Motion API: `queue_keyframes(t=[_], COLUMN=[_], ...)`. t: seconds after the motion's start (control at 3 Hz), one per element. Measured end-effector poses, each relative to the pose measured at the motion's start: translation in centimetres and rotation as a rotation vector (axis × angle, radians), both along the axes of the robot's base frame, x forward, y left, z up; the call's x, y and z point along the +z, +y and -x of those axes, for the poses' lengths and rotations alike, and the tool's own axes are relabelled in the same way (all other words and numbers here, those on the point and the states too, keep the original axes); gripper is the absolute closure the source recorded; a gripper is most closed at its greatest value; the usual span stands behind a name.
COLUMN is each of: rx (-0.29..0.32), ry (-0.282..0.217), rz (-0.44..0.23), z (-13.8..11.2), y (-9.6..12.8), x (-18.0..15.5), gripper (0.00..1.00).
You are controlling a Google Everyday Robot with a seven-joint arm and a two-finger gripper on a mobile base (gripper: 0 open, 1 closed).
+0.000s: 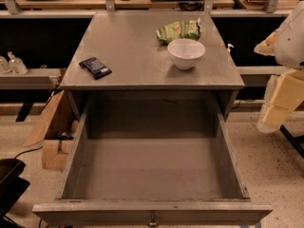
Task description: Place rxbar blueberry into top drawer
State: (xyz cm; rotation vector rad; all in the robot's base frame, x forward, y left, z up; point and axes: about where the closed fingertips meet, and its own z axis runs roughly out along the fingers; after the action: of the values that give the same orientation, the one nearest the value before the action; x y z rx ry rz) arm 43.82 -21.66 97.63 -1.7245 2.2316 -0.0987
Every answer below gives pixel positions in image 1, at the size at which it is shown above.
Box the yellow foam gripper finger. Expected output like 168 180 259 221
271 69 304 111
261 105 290 127

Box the dark blue rxbar wrapper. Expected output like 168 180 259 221
79 57 112 80

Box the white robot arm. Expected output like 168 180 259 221
254 1 304 133

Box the open grey top drawer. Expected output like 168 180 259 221
33 92 272 227

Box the brass drawer knob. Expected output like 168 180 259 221
148 215 159 228

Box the black metal stand leg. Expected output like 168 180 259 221
280 125 304 158

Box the white pump bottle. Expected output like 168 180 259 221
227 43 234 52

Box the white ceramic bowl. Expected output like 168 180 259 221
167 39 205 70

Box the green chip bag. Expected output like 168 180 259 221
156 19 201 45

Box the grey wooden cabinet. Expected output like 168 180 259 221
61 9 244 115

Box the open cardboard box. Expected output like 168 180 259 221
24 91 78 171

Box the clear sanitizer bottle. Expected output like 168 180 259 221
8 51 28 75

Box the black bin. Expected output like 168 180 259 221
0 159 30 218

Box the clear plastic bottle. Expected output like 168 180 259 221
0 56 11 74

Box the black cable on floor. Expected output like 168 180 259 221
12 145 44 160

